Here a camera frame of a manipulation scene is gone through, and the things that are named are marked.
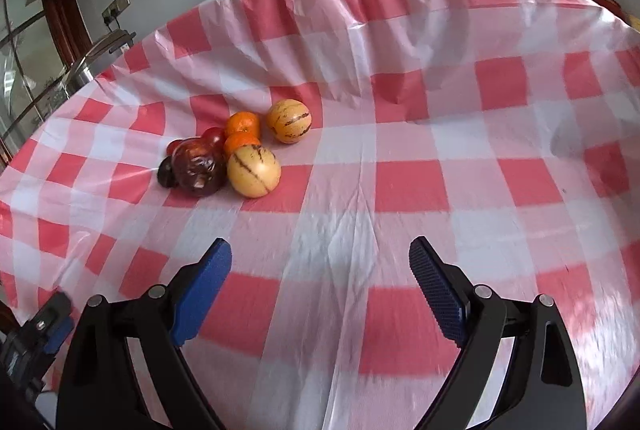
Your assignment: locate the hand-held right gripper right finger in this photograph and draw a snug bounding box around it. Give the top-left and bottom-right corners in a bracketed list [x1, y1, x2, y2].
[409, 236, 586, 430]

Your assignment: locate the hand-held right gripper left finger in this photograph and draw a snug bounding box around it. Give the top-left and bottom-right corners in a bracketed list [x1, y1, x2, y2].
[56, 237, 233, 430]

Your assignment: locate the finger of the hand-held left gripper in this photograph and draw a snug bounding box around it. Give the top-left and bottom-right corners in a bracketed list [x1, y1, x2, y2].
[25, 292, 76, 355]

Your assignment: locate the large dark red passion fruit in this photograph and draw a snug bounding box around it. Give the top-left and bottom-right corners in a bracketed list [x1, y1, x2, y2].
[171, 137, 227, 196]

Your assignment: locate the yellow striped pepino melon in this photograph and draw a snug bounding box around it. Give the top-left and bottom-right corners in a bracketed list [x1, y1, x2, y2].
[265, 100, 313, 144]
[227, 145, 282, 199]

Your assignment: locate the red white checkered tablecloth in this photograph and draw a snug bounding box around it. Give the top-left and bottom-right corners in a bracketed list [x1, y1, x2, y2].
[0, 0, 640, 430]

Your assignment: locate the small orange mandarin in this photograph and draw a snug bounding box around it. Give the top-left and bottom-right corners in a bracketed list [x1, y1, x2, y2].
[223, 132, 262, 156]
[225, 111, 262, 138]

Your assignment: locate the silver kettle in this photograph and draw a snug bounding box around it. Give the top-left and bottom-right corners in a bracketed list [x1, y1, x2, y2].
[65, 30, 137, 93]

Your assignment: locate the small red object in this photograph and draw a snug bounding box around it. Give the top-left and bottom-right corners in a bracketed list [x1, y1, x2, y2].
[594, 0, 627, 18]

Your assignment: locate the wall socket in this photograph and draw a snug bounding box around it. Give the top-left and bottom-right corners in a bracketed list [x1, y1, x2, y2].
[102, 0, 131, 23]

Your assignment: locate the wooden door frame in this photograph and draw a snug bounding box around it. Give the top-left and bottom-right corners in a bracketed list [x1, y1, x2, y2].
[42, 0, 96, 71]

